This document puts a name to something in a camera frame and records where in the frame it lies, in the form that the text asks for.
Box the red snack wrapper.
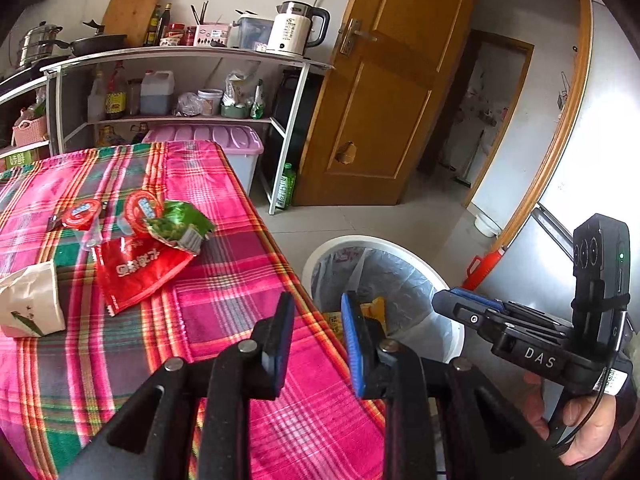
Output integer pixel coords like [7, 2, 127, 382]
[92, 235, 195, 316]

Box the white paper cup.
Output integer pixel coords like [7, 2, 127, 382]
[0, 261, 66, 339]

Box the green snack bag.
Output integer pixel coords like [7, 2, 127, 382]
[144, 200, 216, 255]

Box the red-lid jelly cup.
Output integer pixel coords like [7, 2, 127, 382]
[116, 190, 163, 236]
[61, 198, 103, 252]

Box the translucent trash bag liner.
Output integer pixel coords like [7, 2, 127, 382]
[310, 244, 436, 334]

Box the white trash bin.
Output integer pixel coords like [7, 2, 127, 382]
[302, 235, 464, 362]

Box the white metal kitchen shelf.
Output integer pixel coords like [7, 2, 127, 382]
[1, 46, 329, 210]

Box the person's right hand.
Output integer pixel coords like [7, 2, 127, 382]
[522, 372, 616, 466]

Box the pink plaid tablecloth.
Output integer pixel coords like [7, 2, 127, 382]
[1, 141, 384, 479]

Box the yellow snack bag in bin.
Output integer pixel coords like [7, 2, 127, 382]
[323, 296, 387, 340]

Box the dark brown small wrapper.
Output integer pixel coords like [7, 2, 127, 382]
[46, 214, 62, 232]

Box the green detergent bottle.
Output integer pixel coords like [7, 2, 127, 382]
[276, 162, 297, 210]

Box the pink lid storage box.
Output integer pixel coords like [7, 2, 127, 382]
[142, 122, 264, 194]

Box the brown wooden door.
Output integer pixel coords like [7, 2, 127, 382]
[294, 0, 475, 206]

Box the pink woven basket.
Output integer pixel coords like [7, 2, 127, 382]
[12, 116, 49, 148]

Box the green bowl on shelf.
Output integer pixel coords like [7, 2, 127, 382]
[220, 103, 252, 119]

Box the red-cap soy sauce bottle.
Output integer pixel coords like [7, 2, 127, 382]
[104, 61, 128, 119]

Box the white lidded tub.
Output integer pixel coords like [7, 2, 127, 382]
[198, 89, 224, 117]

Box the white plastic oil jug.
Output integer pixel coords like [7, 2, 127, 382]
[140, 70, 175, 116]

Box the white plastic food bag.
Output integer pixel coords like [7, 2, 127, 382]
[221, 70, 260, 107]

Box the black frying pan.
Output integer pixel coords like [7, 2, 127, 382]
[39, 20, 127, 58]

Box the pink utensil holder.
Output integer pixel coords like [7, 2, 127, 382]
[193, 23, 231, 48]

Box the stainless steel steamer pot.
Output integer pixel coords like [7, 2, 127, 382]
[16, 21, 63, 68]

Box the dark sauce bottle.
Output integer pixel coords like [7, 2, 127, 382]
[155, 3, 171, 46]

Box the white electric kettle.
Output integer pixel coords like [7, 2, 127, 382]
[266, 0, 331, 56]

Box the clear plastic container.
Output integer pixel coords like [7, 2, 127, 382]
[233, 13, 273, 52]

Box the wooden cutting board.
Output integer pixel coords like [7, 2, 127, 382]
[102, 0, 160, 47]

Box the metal door handle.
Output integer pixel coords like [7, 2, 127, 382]
[338, 18, 378, 56]

